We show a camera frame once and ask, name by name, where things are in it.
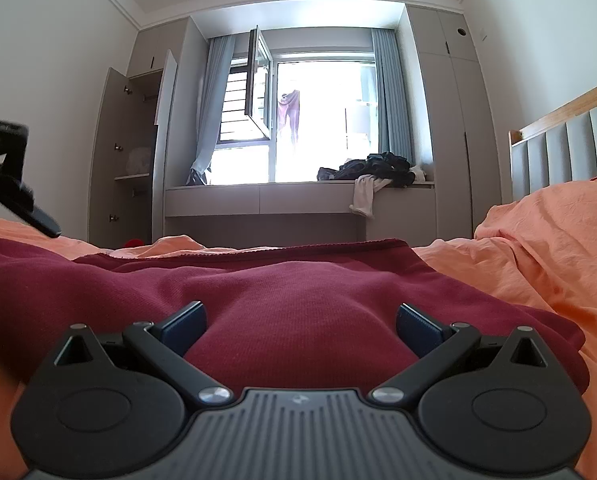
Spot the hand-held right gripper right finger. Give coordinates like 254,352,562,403
368,302,550,407

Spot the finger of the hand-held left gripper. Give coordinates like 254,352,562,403
0,172,62,239

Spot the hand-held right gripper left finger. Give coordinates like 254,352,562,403
53,301,234,407

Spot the maroon long-sleeved shirt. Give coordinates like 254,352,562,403
0,233,587,400

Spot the pile of dark clothes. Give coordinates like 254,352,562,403
316,152,432,186

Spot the open grey wardrobe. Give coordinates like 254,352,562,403
88,17,210,251

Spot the orange duvet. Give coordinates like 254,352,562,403
0,175,597,480

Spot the white garment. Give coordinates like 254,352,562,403
349,173,394,219

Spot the grey window cabinet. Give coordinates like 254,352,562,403
164,179,437,249

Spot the white wardrobe door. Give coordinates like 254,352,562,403
154,48,178,125

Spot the closed grey wardrobe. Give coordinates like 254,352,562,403
397,3,503,239

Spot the grey-blue curtain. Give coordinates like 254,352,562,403
370,27,414,169
188,34,237,186

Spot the grey padded headboard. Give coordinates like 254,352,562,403
509,74,597,202

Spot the pink hanging garment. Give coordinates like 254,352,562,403
277,89,302,154

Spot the open window sash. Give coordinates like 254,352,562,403
218,24,274,144

